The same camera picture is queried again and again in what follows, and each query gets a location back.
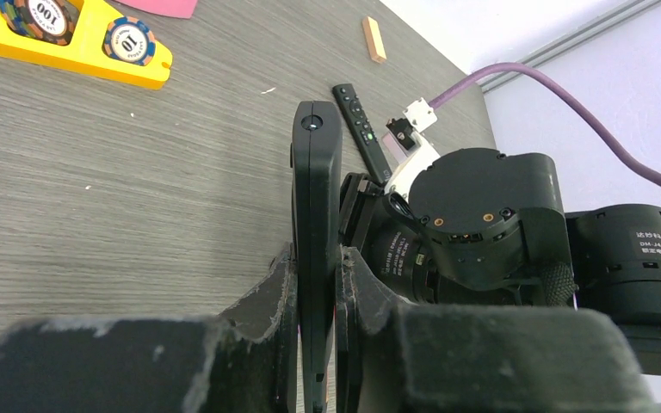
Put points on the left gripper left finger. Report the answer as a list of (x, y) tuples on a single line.
[(243, 359)]

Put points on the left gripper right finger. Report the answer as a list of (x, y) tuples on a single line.
[(393, 356)]

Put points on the yellow triangular holder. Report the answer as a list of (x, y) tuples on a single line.
[(84, 54)]

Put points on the pink metronome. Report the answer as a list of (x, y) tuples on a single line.
[(180, 9)]

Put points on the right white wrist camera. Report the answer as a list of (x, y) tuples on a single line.
[(405, 140)]

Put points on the wooden block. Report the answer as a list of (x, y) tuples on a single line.
[(372, 35)]

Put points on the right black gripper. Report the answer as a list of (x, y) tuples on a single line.
[(361, 212)]

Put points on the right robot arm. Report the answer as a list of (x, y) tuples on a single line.
[(482, 228)]

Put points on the black remote control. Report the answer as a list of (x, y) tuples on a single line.
[(316, 158)]

